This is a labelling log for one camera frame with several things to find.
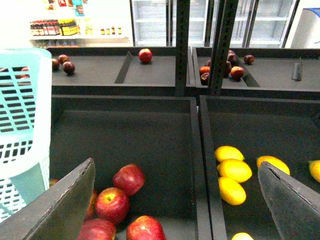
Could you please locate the red apple far tray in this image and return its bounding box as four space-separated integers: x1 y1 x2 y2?
138 48 153 64

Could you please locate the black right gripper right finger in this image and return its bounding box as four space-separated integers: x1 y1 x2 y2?
258 161 320 240

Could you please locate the store shelf with bottles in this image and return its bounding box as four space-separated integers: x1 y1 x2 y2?
21 0 133 49

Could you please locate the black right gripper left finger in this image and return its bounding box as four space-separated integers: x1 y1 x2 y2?
0 158 96 240

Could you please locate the red apple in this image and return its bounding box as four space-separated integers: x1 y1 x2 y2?
126 215 167 240
112 163 146 196
77 218 117 240
95 187 130 225

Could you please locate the glass door display fridge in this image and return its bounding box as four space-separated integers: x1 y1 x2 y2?
129 0 300 49

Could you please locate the black fruit tray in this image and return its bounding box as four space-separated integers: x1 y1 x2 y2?
50 95 212 240
198 95 320 240

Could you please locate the light blue plastic basket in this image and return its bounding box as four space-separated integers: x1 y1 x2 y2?
0 48 52 221

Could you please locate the yellow mango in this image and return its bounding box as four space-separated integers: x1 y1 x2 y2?
214 145 245 163
218 176 247 206
217 158 253 183

